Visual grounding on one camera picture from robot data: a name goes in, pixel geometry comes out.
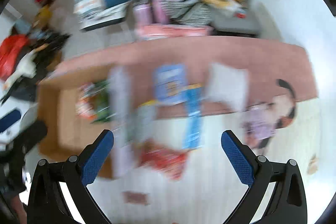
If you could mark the light blue tissue pack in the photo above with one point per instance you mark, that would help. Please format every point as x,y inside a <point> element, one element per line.
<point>170,84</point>

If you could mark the black white patterned bag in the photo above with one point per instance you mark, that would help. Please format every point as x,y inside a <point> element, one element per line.
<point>194,13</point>

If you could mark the silver sponge yellow ends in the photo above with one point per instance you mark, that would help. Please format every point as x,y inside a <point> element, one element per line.
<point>144,118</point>

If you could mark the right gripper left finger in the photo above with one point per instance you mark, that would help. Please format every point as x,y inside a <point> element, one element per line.
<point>46,201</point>

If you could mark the white folding bed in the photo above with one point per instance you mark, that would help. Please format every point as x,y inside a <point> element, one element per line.
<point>111,16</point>

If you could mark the red plastic bag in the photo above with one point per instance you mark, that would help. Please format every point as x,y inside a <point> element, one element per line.
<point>9,52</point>

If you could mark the brown cardboard box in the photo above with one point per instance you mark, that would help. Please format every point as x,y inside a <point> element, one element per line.
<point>68,134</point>

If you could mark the white product box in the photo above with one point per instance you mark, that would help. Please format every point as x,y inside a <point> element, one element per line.
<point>122,121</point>

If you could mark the red wet wipes pack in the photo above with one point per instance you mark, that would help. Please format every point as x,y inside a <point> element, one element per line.
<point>161,158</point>

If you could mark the blue yellow snack packet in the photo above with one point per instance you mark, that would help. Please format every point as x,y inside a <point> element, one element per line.
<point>193,106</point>

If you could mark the orange panda snack bag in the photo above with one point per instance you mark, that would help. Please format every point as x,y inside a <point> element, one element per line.
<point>84,105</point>

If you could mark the green snack bag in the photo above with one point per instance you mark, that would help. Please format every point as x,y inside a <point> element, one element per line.
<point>100,102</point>

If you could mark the pink suitcase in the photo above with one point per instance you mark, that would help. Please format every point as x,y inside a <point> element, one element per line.
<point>148,12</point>

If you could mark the white goose plush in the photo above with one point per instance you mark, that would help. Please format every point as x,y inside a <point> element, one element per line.
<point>26,68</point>

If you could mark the white soft pillow bag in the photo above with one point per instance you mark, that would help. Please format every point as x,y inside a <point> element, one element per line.
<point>228,85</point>

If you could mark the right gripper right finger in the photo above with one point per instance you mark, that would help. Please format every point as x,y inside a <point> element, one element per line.
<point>288,201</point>

